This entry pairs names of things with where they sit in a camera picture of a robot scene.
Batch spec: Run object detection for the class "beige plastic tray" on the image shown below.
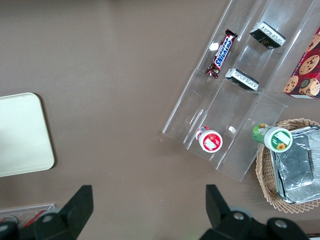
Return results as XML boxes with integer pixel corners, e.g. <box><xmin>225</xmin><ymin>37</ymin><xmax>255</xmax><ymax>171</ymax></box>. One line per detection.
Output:
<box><xmin>0</xmin><ymin>92</ymin><xmax>55</xmax><ymax>178</ymax></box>

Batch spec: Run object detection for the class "light wicker basket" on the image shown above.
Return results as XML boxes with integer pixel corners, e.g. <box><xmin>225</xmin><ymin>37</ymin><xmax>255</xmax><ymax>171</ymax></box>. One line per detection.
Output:
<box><xmin>255</xmin><ymin>119</ymin><xmax>320</xmax><ymax>214</ymax></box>

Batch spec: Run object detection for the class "clear acrylic stepped shelf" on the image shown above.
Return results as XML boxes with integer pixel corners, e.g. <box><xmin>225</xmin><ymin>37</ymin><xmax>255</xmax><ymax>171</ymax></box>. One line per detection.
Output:
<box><xmin>161</xmin><ymin>0</ymin><xmax>320</xmax><ymax>182</ymax></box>

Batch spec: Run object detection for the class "red lid yogurt bottle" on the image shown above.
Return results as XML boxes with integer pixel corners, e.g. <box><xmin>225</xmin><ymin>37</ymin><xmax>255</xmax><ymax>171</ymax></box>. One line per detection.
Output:
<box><xmin>195</xmin><ymin>126</ymin><xmax>223</xmax><ymax>153</ymax></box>

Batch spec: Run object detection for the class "aluminium foil tray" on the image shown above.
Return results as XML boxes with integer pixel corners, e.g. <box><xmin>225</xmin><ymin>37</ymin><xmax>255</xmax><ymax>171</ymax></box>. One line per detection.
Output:
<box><xmin>271</xmin><ymin>124</ymin><xmax>320</xmax><ymax>205</ymax></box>

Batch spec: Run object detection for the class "black white snack packet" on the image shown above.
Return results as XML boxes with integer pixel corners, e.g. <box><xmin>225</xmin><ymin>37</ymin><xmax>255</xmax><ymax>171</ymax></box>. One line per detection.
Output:
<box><xmin>249</xmin><ymin>21</ymin><xmax>287</xmax><ymax>50</ymax></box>
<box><xmin>224</xmin><ymin>68</ymin><xmax>260</xmax><ymax>91</ymax></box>

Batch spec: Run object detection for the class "green yogurt bottle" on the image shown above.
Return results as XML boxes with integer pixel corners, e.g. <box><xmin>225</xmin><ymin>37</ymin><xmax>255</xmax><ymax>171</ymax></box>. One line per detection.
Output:
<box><xmin>251</xmin><ymin>123</ymin><xmax>293</xmax><ymax>153</ymax></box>

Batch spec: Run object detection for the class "red cola bottle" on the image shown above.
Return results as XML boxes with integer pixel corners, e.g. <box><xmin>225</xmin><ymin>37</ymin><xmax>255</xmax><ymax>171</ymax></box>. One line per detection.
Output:
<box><xmin>24</xmin><ymin>209</ymin><xmax>48</xmax><ymax>226</ymax></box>

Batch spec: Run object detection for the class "red cookie box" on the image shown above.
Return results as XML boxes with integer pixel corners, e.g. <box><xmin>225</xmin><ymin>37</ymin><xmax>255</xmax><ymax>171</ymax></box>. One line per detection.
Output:
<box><xmin>282</xmin><ymin>26</ymin><xmax>320</xmax><ymax>100</ymax></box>

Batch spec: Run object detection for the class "clear acrylic bottle rack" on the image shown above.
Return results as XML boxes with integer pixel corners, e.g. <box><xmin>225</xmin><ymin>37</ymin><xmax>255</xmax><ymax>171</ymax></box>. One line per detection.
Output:
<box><xmin>0</xmin><ymin>203</ymin><xmax>56</xmax><ymax>228</ymax></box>

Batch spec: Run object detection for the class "Snickers chocolate bar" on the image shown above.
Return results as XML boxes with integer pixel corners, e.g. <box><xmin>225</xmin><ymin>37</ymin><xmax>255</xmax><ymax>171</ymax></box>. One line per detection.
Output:
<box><xmin>205</xmin><ymin>29</ymin><xmax>237</xmax><ymax>79</ymax></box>

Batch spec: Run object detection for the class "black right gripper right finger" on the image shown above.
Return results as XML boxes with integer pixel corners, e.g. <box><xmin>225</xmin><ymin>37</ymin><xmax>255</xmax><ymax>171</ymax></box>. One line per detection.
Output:
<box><xmin>199</xmin><ymin>184</ymin><xmax>266</xmax><ymax>240</ymax></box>

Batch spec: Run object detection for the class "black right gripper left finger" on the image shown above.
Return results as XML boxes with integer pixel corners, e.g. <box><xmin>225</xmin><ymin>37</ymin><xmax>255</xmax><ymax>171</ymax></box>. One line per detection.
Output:
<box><xmin>32</xmin><ymin>184</ymin><xmax>94</xmax><ymax>240</ymax></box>

